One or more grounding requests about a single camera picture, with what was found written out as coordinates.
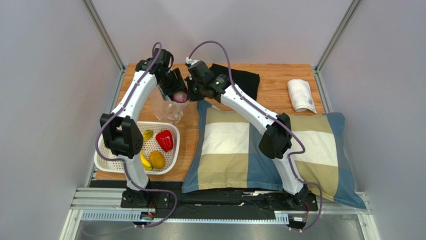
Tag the white rolled towel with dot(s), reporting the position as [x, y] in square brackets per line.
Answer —
[301, 96]

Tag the purple fake onion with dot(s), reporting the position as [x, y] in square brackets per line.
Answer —
[180, 97]

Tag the plaid checkered pillow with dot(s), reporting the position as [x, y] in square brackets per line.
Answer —
[227, 155]

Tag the aluminium frame rail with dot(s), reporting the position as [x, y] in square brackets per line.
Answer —
[105, 212]

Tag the clear zip top bag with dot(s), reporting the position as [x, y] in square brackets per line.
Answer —
[165, 109]

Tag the black folded cloth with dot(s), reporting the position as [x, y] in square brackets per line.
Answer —
[247, 81]

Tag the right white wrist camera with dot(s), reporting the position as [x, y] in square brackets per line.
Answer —
[189, 62]

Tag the yellow fake bananas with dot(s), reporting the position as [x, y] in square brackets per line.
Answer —
[147, 135]

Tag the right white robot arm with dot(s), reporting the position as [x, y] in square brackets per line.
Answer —
[277, 136]

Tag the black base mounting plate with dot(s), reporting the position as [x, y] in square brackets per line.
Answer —
[213, 204]

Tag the red fake fruit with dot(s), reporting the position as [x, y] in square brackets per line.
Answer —
[165, 140]

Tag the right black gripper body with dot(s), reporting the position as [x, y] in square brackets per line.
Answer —
[194, 89]

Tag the orange fake mango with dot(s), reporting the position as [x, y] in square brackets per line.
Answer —
[157, 159]

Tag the white perforated plastic basket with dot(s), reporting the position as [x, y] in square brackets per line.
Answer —
[151, 145]

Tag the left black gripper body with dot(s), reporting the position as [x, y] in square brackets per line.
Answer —
[172, 84]

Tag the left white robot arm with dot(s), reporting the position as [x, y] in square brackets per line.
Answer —
[119, 128]

